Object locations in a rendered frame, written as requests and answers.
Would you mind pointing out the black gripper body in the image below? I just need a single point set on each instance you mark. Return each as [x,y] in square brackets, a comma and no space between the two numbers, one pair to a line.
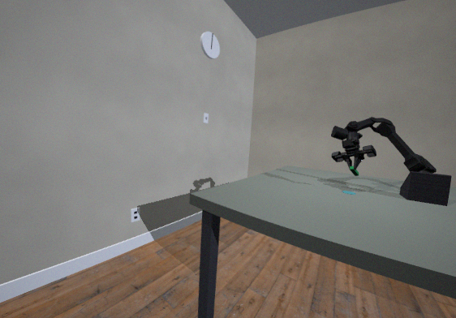
[371,152]

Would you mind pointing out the green rectangular post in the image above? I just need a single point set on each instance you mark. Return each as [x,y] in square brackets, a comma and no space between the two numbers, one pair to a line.
[355,172]

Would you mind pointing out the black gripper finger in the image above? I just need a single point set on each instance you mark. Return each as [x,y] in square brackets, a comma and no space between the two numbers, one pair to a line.
[358,158]
[349,161]

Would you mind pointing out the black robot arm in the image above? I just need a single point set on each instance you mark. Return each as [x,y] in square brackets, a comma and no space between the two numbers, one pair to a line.
[413,162]

